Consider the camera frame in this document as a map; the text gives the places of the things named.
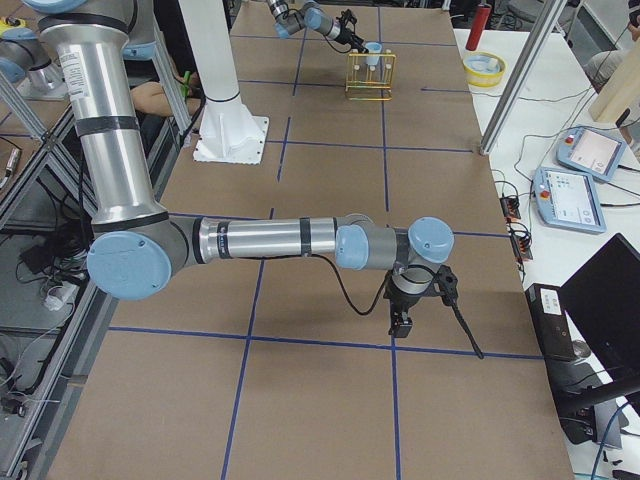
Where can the far blue teach pendant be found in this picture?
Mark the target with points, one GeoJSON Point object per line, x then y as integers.
{"type": "Point", "coordinates": [591, 151]}

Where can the aluminium frame post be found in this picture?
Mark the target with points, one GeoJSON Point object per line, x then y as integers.
{"type": "Point", "coordinates": [532, 49]}

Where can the seated person in black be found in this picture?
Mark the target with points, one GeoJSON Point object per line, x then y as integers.
{"type": "Point", "coordinates": [150, 98]}

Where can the near blue teach pendant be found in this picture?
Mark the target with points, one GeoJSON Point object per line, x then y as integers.
{"type": "Point", "coordinates": [568, 200]}

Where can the green handled tool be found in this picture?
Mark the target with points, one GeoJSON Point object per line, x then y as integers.
{"type": "Point", "coordinates": [185, 84]}

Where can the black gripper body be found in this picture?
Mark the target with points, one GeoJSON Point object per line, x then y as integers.
{"type": "Point", "coordinates": [401, 304]}
{"type": "Point", "coordinates": [343, 34]}

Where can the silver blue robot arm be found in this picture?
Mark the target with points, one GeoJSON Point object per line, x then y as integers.
{"type": "Point", "coordinates": [289, 21]}
{"type": "Point", "coordinates": [139, 245]}

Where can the black computer box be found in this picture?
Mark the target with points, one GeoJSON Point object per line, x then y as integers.
{"type": "Point", "coordinates": [551, 326]}

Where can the gold wire cup holder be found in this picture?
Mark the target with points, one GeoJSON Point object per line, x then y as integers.
{"type": "Point", "coordinates": [364, 83]}

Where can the red cylindrical bottle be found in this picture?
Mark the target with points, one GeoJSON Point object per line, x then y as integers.
{"type": "Point", "coordinates": [481, 17]}

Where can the yellow bowl with blue lid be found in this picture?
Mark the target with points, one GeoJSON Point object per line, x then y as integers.
{"type": "Point", "coordinates": [483, 69]}

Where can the light blue plastic cup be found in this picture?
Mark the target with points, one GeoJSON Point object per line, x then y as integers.
{"type": "Point", "coordinates": [373, 52]}

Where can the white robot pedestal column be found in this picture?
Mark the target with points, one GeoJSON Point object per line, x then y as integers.
{"type": "Point", "coordinates": [229, 133]}

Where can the black monitor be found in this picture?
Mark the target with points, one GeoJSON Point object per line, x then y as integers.
{"type": "Point", "coordinates": [602, 300]}

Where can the blue teach pendant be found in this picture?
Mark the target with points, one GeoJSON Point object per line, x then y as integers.
{"type": "Point", "coordinates": [591, 151]}
{"type": "Point", "coordinates": [568, 200]}

